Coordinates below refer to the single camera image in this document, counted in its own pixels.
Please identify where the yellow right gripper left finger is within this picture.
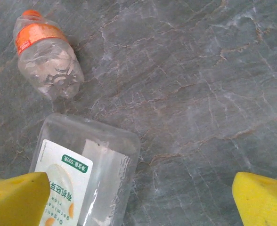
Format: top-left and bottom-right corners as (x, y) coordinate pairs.
(0, 171), (51, 226)

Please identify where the square clear bottle white label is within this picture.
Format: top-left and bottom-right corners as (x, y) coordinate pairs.
(28, 113), (142, 226)

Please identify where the crushed clear bottle orange label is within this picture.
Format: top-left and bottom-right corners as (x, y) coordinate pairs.
(12, 9), (85, 101)

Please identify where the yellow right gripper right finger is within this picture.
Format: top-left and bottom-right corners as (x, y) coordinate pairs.
(231, 171), (277, 226)

